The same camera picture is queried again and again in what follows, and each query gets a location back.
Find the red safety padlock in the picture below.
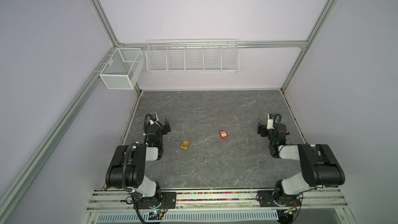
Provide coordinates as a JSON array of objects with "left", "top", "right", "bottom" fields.
[{"left": 218, "top": 125, "right": 228, "bottom": 140}]

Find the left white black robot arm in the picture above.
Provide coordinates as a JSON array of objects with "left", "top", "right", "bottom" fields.
[{"left": 105, "top": 113, "right": 171, "bottom": 207}]

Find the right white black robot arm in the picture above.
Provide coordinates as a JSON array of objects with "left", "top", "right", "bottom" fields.
[{"left": 257, "top": 122, "right": 346, "bottom": 206}]

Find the brass padlock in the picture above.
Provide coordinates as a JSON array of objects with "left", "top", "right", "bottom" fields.
[{"left": 171, "top": 139, "right": 191, "bottom": 150}]

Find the white mesh box basket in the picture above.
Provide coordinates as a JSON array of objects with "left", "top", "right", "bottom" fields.
[{"left": 99, "top": 48, "right": 145, "bottom": 90}]

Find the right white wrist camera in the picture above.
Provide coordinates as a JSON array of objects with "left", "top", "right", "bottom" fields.
[{"left": 266, "top": 114, "right": 275, "bottom": 130}]

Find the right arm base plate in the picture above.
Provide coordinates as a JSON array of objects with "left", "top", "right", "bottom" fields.
[{"left": 256, "top": 190, "right": 302, "bottom": 207}]

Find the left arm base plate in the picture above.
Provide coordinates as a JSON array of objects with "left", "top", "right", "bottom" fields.
[{"left": 136, "top": 191, "right": 177, "bottom": 209}]

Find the long white wire basket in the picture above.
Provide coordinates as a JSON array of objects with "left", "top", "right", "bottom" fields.
[{"left": 146, "top": 39, "right": 240, "bottom": 73}]

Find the white vented cable duct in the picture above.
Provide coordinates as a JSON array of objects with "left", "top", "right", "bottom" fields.
[{"left": 96, "top": 209, "right": 279, "bottom": 224}]

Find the aluminium front rail frame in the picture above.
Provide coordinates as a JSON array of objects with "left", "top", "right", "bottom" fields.
[{"left": 82, "top": 188, "right": 357, "bottom": 224}]

